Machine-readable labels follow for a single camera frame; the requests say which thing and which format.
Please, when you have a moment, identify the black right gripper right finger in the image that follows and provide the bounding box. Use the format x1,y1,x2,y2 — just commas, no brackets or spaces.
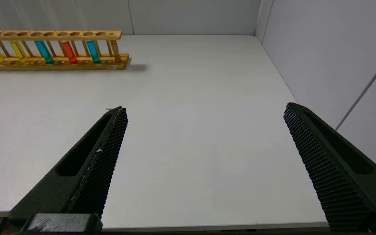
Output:
283,102,376,232

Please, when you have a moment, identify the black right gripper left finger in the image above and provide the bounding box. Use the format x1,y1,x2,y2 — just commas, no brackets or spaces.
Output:
8,106,129,226

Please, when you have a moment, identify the wooden test tube rack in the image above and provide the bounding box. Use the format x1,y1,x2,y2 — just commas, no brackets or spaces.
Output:
0,30,130,71

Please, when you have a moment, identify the test tube with teal pigment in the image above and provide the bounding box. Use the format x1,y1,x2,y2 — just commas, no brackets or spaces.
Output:
22,2,55,64
74,0,102,64

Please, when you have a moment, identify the test tube with red pigment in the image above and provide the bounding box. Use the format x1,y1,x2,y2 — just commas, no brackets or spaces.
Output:
48,0,79,64

